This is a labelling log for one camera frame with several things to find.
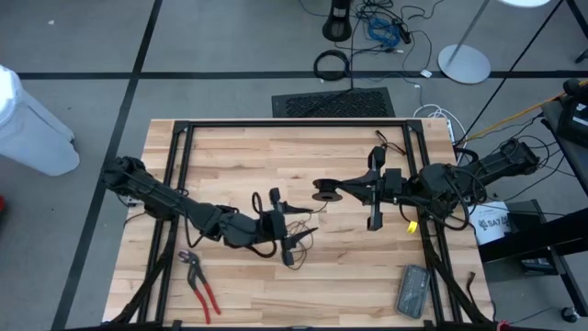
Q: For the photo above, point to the black caster wheel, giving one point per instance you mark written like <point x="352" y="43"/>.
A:
<point x="569" y="314"/>

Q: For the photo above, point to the white plastic bin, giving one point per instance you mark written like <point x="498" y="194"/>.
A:
<point x="32" y="138"/>

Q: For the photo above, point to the black equipment cart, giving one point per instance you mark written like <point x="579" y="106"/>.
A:
<point x="542" y="234"/>

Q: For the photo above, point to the black perforated floor mat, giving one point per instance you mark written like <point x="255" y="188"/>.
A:
<point x="335" y="105"/>

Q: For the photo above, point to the black stand leg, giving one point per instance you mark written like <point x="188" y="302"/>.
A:
<point x="582" y="57"/>

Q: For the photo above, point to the white round lamp head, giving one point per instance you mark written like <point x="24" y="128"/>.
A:
<point x="523" y="2"/>

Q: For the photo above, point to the thin black diagonal pole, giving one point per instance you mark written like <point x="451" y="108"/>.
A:
<point x="528" y="46"/>

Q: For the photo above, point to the red tape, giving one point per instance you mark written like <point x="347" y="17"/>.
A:
<point x="503" y="325"/>

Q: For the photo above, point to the black stand base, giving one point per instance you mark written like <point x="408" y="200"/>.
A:
<point x="337" y="27"/>

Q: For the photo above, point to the black power strip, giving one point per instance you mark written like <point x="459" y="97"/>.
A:
<point x="403" y="32"/>

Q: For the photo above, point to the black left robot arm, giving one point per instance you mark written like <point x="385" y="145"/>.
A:
<point x="161" y="197"/>

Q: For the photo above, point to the small white adapter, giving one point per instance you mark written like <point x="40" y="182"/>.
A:
<point x="426" y="73"/>

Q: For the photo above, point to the black-framed eyeglasses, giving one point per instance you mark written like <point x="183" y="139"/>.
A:
<point x="390" y="146"/>

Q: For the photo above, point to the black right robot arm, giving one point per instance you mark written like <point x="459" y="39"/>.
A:
<point x="496" y="161"/>

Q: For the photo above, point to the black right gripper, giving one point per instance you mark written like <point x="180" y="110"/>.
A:
<point x="392" y="184"/>

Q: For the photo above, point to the black aluminium table frame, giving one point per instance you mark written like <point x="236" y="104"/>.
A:
<point x="298" y="123"/>

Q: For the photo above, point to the black device white label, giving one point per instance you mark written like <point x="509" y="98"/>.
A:
<point x="572" y="124"/>

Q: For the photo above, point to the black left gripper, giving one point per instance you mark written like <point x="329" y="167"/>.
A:
<point x="252" y="230"/>

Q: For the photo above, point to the silver round-base floor stand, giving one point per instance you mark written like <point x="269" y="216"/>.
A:
<point x="464" y="66"/>

